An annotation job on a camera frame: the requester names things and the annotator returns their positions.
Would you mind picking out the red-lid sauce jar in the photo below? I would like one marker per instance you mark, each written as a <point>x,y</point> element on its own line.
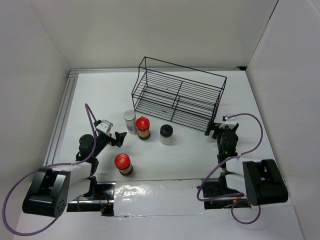
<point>123,163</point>
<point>143,128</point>

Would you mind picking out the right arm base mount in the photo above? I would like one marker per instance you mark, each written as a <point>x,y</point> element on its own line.
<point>222,197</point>

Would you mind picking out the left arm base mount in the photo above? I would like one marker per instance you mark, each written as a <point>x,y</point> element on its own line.
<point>99,198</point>

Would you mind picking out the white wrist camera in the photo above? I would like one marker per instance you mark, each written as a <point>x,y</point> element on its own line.
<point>104,126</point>
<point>228,121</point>

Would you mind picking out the black-lid white spice jar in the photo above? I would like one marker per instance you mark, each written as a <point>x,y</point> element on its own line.
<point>166,134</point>

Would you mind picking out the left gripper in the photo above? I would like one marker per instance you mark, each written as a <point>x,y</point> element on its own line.
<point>119,138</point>

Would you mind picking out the red-lid sauce jar front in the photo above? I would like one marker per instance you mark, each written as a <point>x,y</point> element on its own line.
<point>123,163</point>

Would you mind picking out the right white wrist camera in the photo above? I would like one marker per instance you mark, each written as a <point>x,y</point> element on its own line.
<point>228,121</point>

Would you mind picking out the black wire rack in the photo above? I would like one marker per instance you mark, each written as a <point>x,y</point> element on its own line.
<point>178,94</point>

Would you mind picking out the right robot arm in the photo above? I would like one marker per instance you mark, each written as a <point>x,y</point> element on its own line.
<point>258,180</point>

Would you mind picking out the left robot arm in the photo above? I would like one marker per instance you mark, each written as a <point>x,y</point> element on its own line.
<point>53,188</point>

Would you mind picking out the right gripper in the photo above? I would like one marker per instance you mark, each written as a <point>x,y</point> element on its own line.
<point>211,126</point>

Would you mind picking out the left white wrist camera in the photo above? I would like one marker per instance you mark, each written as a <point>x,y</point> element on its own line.
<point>104,126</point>

